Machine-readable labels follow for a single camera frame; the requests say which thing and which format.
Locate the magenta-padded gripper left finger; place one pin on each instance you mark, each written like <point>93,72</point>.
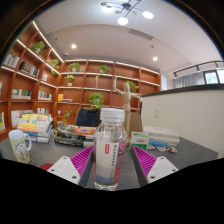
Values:
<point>63,168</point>

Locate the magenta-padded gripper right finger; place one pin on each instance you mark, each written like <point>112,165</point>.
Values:
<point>160,168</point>

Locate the clear plastic water bottle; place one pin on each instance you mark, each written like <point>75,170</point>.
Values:
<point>110,150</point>

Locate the small green-white box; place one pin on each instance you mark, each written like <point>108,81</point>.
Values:
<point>140,140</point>

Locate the stack of white boxes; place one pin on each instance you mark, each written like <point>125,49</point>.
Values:
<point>161,134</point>

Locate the stack of dark books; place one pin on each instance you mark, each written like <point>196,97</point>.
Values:
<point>73,135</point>

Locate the stack of colourful books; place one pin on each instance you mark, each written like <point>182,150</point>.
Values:
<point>35,128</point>

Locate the yellow striped white mug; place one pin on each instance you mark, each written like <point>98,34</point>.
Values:
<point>19,146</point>

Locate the brown cardboard box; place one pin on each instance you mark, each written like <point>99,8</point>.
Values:
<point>136,123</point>

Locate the dark office chair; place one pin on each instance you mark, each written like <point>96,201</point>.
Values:
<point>87,117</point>

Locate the wooden artist mannequin figure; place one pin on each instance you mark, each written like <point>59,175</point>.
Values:
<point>127,96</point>

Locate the orange wooden shelf unit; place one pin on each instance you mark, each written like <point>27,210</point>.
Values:
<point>90,83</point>

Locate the grey window curtain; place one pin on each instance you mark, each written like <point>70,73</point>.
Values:
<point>188,80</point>

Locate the round recessed ceiling light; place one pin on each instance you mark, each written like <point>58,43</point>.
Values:
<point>73,46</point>
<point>155,58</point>

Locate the ceiling air vent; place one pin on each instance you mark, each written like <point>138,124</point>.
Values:
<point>141,34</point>

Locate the branched globe ceiling lamp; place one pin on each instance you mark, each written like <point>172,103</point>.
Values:
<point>126,10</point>

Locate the white wall switch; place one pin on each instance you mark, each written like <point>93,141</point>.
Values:
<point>156,112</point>

